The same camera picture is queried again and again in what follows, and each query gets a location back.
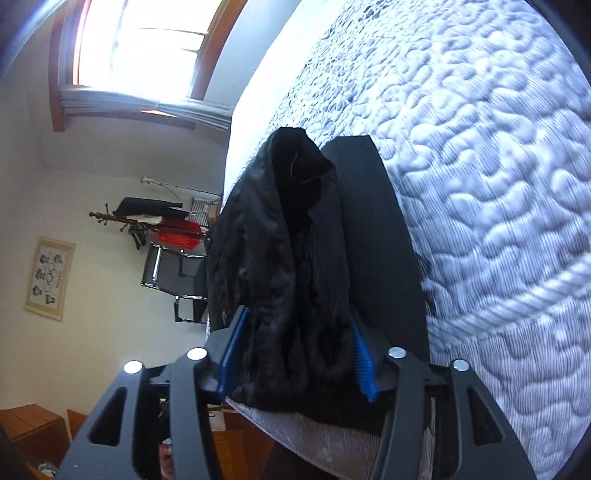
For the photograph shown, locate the bed with quilted cover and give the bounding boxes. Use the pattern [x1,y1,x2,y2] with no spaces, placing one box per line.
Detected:
[205,0,591,480]

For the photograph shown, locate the wooden cabinet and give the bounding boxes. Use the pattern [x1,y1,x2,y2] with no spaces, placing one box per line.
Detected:
[0,404,88,480]

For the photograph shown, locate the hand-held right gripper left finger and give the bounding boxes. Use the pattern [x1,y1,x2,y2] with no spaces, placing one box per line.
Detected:
[58,307,252,480]

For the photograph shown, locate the wide wooden frame window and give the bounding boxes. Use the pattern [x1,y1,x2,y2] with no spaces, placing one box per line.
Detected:
[48,0,250,132]

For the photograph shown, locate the wall poster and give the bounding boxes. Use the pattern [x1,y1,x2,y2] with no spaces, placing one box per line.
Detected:
[23,236,77,321]

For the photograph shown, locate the red bag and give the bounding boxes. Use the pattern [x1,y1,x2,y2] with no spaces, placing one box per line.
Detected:
[157,219,206,250]

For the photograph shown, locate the black hanging garment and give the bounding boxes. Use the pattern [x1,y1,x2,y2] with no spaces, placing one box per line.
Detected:
[113,197,190,220]

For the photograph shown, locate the grey curtain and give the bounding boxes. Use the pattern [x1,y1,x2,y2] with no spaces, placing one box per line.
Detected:
[60,88,234,132]

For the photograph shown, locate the white wire rack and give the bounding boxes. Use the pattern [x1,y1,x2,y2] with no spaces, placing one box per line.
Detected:
[190,197,221,227]

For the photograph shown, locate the white pole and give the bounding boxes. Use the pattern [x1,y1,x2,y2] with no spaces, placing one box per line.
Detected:
[141,174,222,197]

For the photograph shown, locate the wooden coat rack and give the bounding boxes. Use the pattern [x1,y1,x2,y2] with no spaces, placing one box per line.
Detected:
[89,203,213,241]

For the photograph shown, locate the black folding chair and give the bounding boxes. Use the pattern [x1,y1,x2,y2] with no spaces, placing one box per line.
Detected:
[141,244,208,324]

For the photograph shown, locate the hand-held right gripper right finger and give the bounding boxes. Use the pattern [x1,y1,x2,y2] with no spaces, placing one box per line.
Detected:
[348,314,539,480]

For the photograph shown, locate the black pants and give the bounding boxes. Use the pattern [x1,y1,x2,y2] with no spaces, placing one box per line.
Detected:
[203,127,432,437]

